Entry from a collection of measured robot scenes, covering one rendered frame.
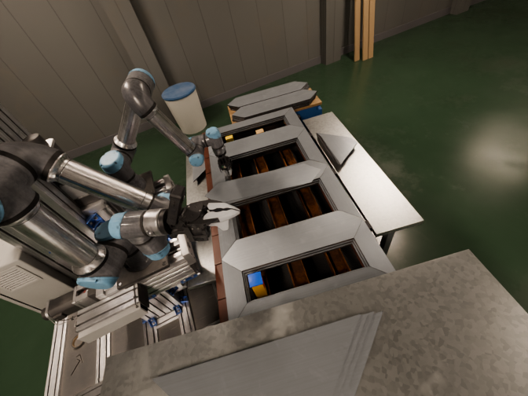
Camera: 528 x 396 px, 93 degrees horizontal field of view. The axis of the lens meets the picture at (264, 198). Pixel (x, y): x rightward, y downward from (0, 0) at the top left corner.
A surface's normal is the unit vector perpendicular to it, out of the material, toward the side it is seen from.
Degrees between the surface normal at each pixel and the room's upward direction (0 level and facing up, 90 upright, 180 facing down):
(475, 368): 0
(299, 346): 0
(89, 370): 0
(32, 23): 90
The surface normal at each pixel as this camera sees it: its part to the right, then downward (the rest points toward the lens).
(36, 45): 0.40, 0.63
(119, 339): -0.18, -0.66
